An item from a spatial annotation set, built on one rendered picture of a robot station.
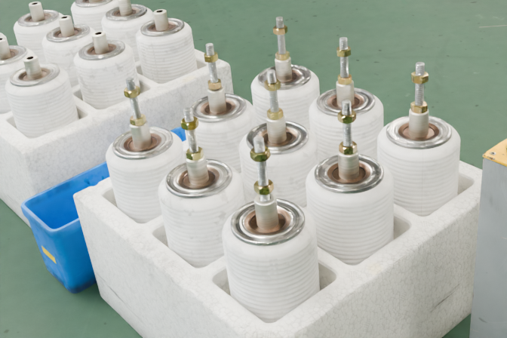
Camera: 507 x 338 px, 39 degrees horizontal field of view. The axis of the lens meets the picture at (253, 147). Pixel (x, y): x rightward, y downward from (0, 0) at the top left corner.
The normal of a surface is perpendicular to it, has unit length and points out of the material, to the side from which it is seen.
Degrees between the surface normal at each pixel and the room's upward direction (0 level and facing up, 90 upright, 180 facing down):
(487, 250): 90
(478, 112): 0
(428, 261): 90
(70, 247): 92
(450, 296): 90
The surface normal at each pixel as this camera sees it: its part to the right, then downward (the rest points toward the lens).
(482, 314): -0.76, 0.39
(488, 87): -0.10, -0.85
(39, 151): 0.64, 0.34
